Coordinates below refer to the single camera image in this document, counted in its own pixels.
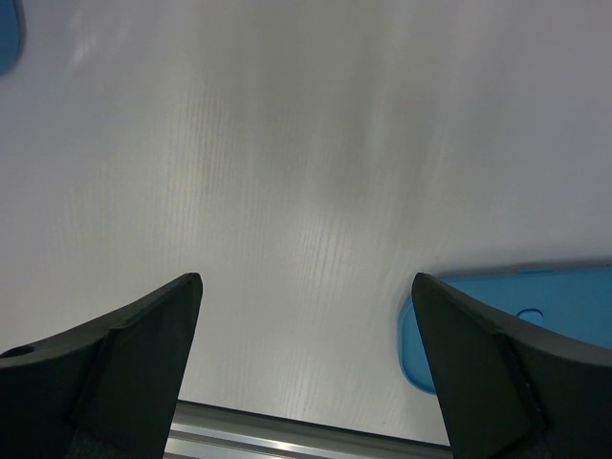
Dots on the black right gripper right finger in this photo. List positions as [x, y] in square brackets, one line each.
[508, 388]

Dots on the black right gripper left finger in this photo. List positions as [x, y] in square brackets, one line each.
[107, 388]

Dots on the blue lunch box lid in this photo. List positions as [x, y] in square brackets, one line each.
[572, 301]

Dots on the blue two-compartment lunch box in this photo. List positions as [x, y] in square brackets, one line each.
[12, 34]

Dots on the aluminium front rail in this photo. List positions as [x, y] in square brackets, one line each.
[207, 431]

